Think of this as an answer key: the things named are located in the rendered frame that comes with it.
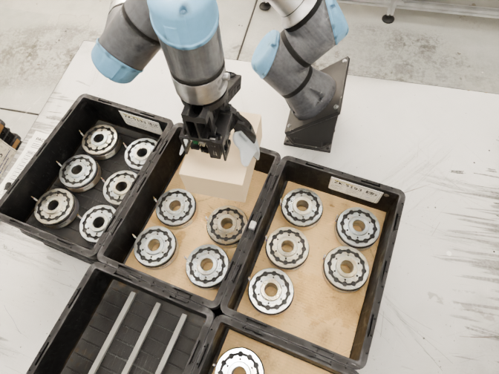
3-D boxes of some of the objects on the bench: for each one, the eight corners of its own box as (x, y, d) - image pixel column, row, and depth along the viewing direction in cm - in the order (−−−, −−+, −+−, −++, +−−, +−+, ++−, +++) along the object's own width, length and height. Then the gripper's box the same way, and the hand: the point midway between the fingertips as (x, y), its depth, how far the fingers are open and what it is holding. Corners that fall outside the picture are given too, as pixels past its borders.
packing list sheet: (31, 130, 127) (30, 130, 126) (91, 141, 123) (90, 140, 123) (-21, 217, 113) (-22, 216, 112) (46, 231, 109) (45, 231, 109)
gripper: (128, 105, 52) (165, 172, 70) (260, 125, 49) (263, 191, 67) (148, 61, 56) (179, 136, 74) (272, 78, 53) (272, 151, 71)
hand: (223, 149), depth 71 cm, fingers closed on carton, 14 cm apart
